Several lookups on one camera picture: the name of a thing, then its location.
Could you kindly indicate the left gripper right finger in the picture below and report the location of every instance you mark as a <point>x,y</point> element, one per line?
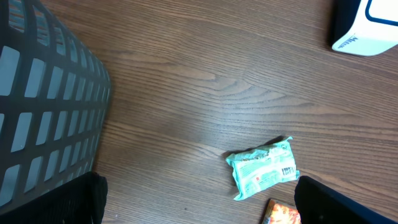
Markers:
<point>319,204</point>

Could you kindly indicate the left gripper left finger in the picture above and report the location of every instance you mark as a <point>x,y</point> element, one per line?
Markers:
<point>81,200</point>

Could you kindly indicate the teal snack packet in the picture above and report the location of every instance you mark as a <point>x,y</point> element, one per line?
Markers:
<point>263,167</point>

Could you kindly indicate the white barcode scanner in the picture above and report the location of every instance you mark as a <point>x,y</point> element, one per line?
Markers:
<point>365,27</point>

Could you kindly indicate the orange white small box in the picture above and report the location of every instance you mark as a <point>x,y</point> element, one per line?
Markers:
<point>278,212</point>

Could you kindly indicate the grey plastic shopping basket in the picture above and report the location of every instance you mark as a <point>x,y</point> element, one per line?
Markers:
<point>54,98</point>

